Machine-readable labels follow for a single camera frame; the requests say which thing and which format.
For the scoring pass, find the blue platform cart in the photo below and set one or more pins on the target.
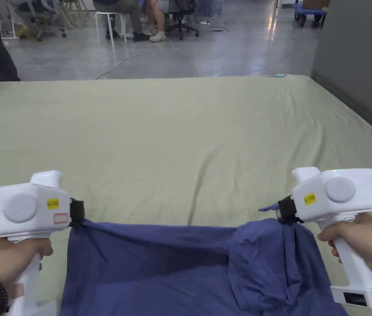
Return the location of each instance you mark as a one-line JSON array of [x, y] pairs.
[[307, 13]]

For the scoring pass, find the dark blue shirt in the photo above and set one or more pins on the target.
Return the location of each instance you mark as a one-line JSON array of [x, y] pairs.
[[159, 273]]

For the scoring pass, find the small teal object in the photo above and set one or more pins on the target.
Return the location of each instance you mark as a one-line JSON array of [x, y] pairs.
[[277, 75]]

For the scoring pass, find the white power strip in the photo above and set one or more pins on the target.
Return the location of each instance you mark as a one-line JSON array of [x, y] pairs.
[[205, 23]]

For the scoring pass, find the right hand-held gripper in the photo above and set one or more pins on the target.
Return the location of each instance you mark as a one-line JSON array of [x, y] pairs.
[[340, 191]]

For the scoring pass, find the bed with pale green sheet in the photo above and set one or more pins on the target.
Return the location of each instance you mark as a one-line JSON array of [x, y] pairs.
[[179, 131]]

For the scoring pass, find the person's left hand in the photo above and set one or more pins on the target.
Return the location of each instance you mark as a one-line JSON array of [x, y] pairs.
[[11, 253]]

